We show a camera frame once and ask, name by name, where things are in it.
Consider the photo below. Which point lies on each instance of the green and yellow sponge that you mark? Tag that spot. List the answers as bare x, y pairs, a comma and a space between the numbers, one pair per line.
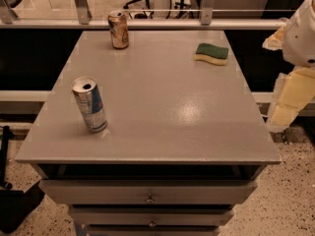
212, 54

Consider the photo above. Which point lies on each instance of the metal railing with posts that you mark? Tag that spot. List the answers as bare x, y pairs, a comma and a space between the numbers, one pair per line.
163, 14

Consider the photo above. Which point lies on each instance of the padded gripper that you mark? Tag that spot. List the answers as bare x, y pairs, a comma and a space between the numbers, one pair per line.
300, 38

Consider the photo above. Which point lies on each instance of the gold beverage can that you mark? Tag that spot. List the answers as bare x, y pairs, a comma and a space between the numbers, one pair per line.
117, 22

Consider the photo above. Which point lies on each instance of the top grey drawer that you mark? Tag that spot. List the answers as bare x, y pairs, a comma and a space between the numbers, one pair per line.
145, 192

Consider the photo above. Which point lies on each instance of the silver blue energy drink can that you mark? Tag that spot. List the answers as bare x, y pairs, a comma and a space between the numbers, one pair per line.
88, 99

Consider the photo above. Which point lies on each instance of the middle grey drawer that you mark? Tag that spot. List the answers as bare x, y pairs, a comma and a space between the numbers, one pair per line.
151, 216

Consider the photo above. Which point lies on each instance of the bottom grey drawer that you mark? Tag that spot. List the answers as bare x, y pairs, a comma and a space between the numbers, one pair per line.
153, 231

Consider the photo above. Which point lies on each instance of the grey drawer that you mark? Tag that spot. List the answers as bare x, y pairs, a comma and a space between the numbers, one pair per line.
153, 231
145, 192
151, 216

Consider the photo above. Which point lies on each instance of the grey drawer cabinet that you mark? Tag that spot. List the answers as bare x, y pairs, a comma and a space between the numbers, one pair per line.
169, 117

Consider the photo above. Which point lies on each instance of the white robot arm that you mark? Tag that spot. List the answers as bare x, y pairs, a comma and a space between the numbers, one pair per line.
297, 38

